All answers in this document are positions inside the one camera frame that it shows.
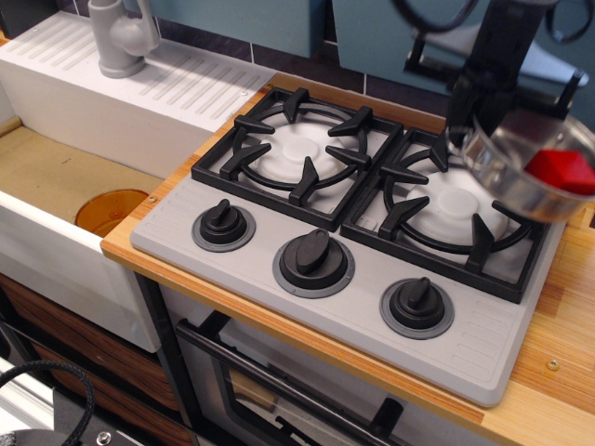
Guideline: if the white sink unit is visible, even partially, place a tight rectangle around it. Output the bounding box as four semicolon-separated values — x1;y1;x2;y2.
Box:
1;12;273;352

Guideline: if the oven door with handle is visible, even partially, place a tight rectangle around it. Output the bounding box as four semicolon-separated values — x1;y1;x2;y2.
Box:
174;309;466;446

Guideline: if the grey toy faucet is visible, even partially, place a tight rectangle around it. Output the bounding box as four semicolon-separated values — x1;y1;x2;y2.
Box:
88;0;160;79

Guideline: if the black braided cable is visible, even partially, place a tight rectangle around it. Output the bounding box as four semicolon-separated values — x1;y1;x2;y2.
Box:
0;361;97;446
390;0;480;34

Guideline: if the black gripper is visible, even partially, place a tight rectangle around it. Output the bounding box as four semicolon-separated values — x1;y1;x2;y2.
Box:
404;34;588;148

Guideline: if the black right stove knob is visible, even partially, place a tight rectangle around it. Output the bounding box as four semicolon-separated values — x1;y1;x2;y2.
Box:
379;277;455;340

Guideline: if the black stove knob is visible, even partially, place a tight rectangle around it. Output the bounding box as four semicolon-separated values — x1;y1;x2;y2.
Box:
379;277;455;340
272;229;355;299
191;199;256;253

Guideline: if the stainless steel pan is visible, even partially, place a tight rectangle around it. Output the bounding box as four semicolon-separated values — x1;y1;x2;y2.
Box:
446;109;594;223

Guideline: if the black left burner grate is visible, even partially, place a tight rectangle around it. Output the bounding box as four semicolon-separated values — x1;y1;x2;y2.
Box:
192;87;403;231

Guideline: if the black braided cable bottom left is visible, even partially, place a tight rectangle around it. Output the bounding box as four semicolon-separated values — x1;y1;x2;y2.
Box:
0;361;97;446

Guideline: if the black burner grate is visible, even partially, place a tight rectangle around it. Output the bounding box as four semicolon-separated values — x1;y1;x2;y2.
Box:
340;128;549;304
192;87;403;231

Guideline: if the red cube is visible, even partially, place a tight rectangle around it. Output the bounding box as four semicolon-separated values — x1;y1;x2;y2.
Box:
524;149;594;195

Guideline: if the black right burner grate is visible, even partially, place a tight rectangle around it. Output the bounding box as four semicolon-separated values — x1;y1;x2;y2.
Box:
340;128;549;304

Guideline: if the black braided cable top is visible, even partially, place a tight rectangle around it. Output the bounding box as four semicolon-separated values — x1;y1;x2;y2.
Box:
390;0;480;34

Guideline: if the orange plastic plate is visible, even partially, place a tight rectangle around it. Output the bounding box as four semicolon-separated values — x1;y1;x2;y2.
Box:
74;189;149;237

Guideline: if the wooden drawer cabinet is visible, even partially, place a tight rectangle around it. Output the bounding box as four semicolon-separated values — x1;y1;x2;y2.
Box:
1;276;197;445

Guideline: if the black middle stove knob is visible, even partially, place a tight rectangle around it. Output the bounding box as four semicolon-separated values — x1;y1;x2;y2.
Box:
272;229;355;299

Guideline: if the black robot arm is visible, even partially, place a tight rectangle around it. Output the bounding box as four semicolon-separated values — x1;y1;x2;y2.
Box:
393;1;594;147

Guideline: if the black left stove knob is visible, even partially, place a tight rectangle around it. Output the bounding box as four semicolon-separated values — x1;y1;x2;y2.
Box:
191;199;256;253

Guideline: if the grey toy stove top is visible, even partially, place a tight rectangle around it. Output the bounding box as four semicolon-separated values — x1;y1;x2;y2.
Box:
130;88;563;406

